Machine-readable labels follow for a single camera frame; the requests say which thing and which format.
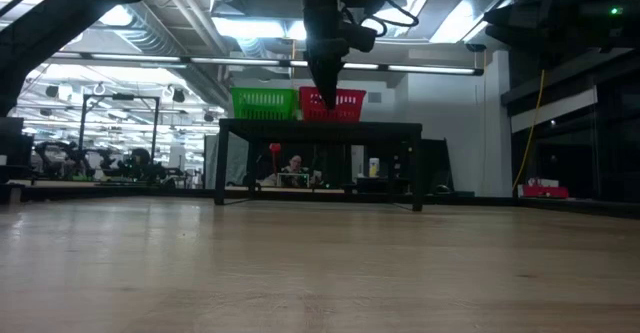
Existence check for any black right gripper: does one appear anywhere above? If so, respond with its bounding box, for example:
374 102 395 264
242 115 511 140
483 0 611 64

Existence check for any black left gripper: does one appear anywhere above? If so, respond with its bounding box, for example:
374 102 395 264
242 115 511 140
298 0 401 110

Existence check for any red plastic basket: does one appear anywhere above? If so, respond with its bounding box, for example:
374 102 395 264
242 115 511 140
298 86 368 124

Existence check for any green plastic basket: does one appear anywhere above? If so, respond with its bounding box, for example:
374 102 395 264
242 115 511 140
229 86 300 122

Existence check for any black mesh metal shelf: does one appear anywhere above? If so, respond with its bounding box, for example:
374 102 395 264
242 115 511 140
213 117 425 213

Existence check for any red round object on pole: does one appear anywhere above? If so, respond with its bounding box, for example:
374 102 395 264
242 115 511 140
268 142 283 175

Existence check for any person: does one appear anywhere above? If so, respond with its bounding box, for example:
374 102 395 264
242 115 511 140
259 154 321 189
129 147 151 168

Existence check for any long ceiling light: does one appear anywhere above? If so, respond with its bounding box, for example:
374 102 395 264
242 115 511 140
189 56 282 68
89 52 182 64
344 61 484 77

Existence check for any red box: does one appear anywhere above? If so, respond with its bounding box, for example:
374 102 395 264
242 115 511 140
517 176 571 200

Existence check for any dark monitor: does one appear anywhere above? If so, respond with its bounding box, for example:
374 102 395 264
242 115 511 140
0 116 35 184

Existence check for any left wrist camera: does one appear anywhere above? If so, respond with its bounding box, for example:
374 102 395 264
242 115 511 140
344 20 377 53

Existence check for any hanging yellow cable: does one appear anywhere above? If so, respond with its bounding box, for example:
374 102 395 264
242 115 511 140
513 70 546 189

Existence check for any black left camera cable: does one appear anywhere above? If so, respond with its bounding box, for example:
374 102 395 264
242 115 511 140
359 0 421 30

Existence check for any black metal table frame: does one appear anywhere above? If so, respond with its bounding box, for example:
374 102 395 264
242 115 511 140
0 178 640 220

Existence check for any black metal rig frame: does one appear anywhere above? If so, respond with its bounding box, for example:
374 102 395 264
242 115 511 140
77 92 161 174

